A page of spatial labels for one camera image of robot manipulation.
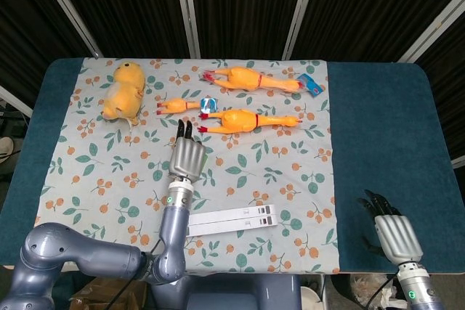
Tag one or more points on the white screen frame post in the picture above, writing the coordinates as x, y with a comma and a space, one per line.
14, 101
69, 8
187, 8
301, 8
436, 23

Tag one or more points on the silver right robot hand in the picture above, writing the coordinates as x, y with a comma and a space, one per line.
397, 239

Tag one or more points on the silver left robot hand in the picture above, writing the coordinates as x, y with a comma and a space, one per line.
187, 161

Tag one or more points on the crumpled clear plastic bag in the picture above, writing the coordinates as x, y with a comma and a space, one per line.
367, 292

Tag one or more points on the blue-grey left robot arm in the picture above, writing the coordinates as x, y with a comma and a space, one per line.
174, 223

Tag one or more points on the bagged large rubber chicken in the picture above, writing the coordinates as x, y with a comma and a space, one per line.
243, 78

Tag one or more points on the blue small chicken header card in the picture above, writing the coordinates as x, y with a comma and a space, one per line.
209, 105

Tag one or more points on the white bucket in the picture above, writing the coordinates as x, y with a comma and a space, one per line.
312, 299

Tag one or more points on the blue large chicken header card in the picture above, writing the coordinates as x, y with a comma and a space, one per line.
312, 86

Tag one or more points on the brown cardboard box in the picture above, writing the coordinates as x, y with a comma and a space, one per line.
94, 295

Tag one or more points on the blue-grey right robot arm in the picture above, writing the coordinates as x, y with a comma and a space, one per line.
414, 288

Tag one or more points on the unbagged large rubber chicken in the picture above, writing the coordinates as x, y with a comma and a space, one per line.
236, 121

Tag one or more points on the yellow plush pig toy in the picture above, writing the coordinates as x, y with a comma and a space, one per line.
123, 96

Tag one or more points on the small rubber chicken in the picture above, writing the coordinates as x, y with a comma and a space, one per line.
176, 105

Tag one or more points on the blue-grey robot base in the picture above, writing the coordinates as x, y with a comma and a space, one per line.
236, 293

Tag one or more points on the teal table cover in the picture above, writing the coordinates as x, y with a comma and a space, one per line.
381, 125

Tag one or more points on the floral print tablecloth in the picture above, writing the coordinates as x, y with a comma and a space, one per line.
254, 179

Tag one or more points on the beige round object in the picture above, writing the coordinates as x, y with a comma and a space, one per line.
9, 150

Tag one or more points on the dark folding screen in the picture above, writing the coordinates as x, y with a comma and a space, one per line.
247, 5

